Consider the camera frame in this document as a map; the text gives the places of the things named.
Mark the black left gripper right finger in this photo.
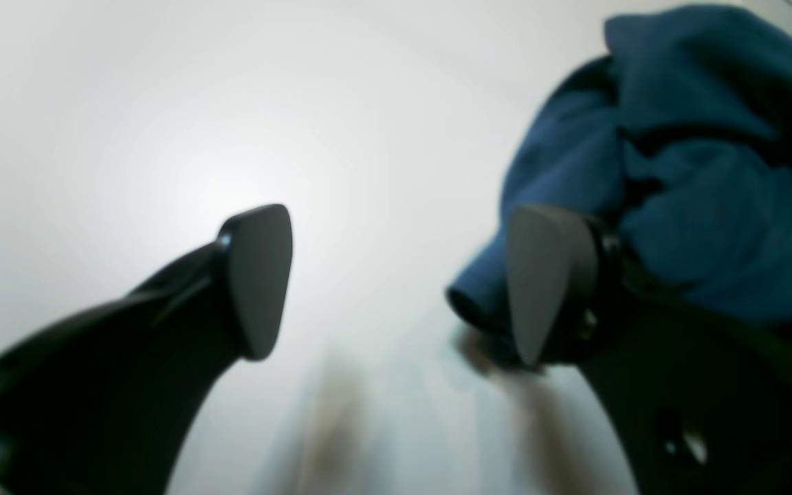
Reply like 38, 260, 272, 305
508, 204, 792, 494

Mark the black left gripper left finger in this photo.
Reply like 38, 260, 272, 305
0, 204, 294, 494

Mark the dark blue t-shirt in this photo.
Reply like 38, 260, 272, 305
445, 4, 792, 342

